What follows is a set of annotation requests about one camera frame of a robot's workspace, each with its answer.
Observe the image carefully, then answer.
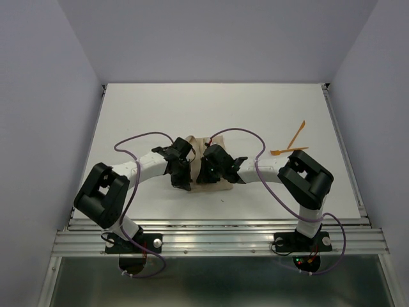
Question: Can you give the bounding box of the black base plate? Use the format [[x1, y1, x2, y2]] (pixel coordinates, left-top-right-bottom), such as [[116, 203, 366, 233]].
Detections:
[[274, 231, 332, 253], [101, 232, 163, 255]]

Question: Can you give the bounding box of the beige cloth napkin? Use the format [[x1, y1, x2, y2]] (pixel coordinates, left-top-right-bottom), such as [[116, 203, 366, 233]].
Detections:
[[185, 136, 233, 194]]

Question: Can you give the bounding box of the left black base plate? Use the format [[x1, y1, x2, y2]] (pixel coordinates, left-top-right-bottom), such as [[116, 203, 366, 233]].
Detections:
[[101, 232, 163, 255]]

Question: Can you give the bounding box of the right aluminium side rail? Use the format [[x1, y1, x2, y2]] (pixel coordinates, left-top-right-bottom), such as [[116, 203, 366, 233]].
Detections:
[[321, 83, 371, 221]]

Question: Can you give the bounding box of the aluminium mounting rail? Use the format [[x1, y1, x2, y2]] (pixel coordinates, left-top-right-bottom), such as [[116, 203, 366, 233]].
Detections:
[[52, 217, 389, 257]]

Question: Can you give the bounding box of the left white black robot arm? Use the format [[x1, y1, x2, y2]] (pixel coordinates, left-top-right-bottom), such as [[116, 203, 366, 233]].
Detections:
[[73, 138, 195, 255]]

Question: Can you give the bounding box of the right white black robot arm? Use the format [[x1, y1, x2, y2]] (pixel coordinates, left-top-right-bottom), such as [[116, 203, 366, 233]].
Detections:
[[196, 145, 334, 249]]

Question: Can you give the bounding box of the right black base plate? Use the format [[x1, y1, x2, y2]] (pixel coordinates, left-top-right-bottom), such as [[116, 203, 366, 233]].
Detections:
[[274, 231, 332, 253]]

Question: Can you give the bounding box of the left aluminium frame post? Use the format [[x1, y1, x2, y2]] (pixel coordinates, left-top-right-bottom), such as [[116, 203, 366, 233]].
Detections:
[[37, 256, 62, 307]]

